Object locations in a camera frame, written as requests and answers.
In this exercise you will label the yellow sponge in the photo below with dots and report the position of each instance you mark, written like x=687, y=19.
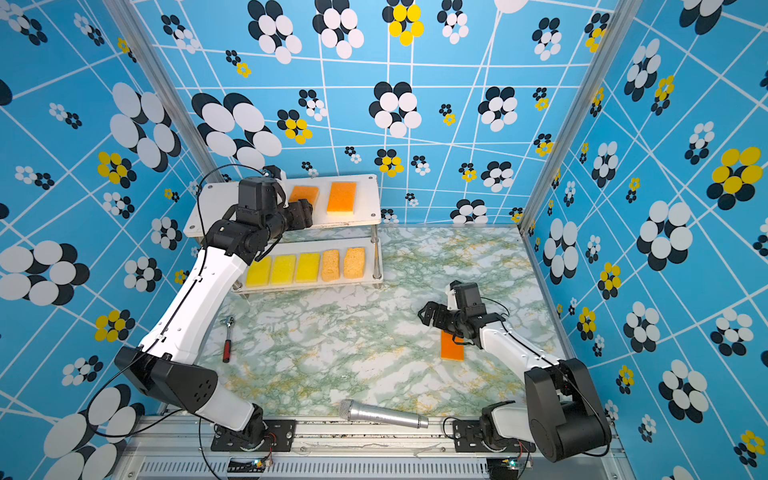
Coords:
x=258, y=273
x=283, y=271
x=308, y=267

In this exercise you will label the green circuit board left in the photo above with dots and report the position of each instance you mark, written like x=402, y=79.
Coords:
x=247, y=466

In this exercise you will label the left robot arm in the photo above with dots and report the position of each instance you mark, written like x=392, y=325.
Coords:
x=163, y=366

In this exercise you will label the white two-tier shelf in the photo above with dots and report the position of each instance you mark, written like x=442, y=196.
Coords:
x=333, y=232

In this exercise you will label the aluminium front rail frame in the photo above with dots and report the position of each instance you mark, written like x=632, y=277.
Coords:
x=330, y=448

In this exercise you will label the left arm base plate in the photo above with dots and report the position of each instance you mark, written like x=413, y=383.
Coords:
x=274, y=435

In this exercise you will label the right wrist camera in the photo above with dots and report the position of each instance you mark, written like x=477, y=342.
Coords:
x=451, y=296

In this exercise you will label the tan porous sponge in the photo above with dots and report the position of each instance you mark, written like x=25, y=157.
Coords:
x=330, y=266
x=354, y=263

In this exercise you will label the orange sponge back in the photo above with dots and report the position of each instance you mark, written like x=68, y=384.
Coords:
x=341, y=200

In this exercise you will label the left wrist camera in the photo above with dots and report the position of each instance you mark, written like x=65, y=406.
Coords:
x=274, y=172

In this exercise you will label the yellow sponge back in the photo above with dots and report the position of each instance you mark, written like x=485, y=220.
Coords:
x=258, y=273

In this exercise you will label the red handled wrench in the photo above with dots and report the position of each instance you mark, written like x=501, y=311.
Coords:
x=227, y=349

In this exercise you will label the orange sponge front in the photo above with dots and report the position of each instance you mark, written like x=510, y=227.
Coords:
x=451, y=349

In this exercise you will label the silver microphone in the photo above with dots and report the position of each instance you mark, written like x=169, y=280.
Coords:
x=352, y=410

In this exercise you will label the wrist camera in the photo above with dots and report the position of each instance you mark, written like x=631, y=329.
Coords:
x=451, y=296
x=274, y=172

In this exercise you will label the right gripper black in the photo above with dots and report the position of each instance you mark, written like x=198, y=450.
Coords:
x=442, y=311

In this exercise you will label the orange sponge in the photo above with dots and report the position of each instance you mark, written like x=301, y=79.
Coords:
x=341, y=200
x=302, y=192
x=451, y=349

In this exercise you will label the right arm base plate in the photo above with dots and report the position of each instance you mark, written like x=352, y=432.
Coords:
x=467, y=436

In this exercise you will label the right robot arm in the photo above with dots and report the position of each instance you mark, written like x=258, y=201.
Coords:
x=562, y=416

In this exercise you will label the circuit board right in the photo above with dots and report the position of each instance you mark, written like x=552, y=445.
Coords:
x=506, y=468

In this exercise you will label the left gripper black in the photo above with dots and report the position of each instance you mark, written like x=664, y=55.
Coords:
x=302, y=214

